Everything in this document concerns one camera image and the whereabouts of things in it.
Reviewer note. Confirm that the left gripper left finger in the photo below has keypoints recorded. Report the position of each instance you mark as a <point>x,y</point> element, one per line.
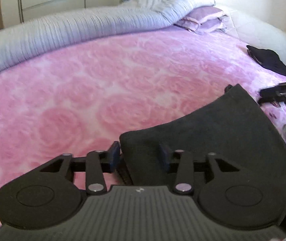
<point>96,164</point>

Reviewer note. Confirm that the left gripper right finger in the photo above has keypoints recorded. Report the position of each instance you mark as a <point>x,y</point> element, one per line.
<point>179,163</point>

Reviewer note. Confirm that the dark grey jeans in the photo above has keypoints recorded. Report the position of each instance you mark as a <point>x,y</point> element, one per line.
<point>239,160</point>

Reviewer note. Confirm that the folded black garment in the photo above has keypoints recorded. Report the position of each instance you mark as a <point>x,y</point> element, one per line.
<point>267,59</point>

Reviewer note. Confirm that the pink rose blanket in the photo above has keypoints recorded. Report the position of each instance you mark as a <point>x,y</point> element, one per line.
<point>83,97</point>

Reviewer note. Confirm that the lilac pillow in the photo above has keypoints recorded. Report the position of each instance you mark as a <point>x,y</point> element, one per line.
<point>204,20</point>

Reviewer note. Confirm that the white striped duvet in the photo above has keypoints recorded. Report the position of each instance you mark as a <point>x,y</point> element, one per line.
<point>36,37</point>

